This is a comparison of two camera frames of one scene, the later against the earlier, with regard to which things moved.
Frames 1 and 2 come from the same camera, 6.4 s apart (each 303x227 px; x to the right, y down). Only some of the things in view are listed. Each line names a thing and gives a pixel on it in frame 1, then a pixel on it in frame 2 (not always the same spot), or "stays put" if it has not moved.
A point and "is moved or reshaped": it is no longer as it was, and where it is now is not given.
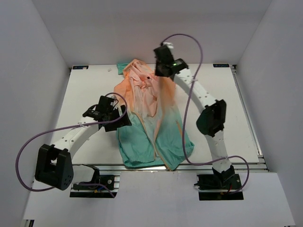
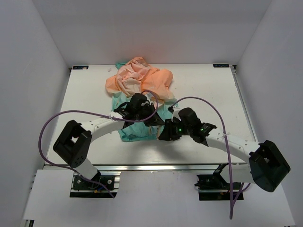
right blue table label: x=221 y=65 stays put
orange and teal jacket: x=155 y=135 is moved or reshaped
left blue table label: x=81 y=67 stays put
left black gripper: x=124 y=121 -> x=156 y=120
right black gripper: x=157 y=73 -> x=167 y=134
